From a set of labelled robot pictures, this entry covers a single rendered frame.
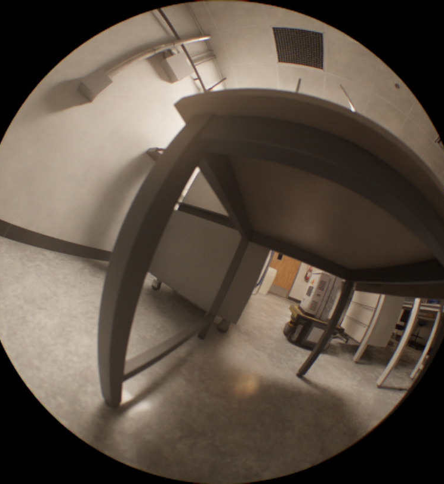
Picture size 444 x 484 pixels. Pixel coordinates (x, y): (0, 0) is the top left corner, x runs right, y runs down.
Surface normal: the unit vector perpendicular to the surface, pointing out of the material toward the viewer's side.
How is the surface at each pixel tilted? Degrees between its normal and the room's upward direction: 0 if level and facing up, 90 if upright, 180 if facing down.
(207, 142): 180
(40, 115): 90
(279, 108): 180
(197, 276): 90
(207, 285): 90
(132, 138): 90
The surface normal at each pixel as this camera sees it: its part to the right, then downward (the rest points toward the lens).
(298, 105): -0.40, 0.91
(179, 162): 0.88, 0.35
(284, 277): -0.27, -0.21
